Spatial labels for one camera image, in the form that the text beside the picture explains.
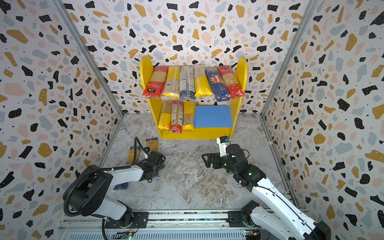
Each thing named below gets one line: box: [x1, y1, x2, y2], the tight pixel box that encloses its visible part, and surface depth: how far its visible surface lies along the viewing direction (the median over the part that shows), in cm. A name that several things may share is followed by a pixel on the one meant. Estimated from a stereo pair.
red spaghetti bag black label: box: [142, 66, 169, 99], surface depth 78 cm
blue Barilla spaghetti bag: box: [205, 67, 231, 102], surface depth 76 cm
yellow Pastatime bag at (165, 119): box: [157, 100, 173, 130], surface depth 99 cm
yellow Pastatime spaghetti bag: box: [182, 100, 196, 131], surface depth 99 cm
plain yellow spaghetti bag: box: [163, 66, 181, 98], surface depth 78 cm
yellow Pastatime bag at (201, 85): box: [192, 64, 213, 98], surface depth 78 cm
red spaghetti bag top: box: [217, 65, 245, 99], surface depth 77 cm
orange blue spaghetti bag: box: [146, 137, 159, 152], surface depth 104 cm
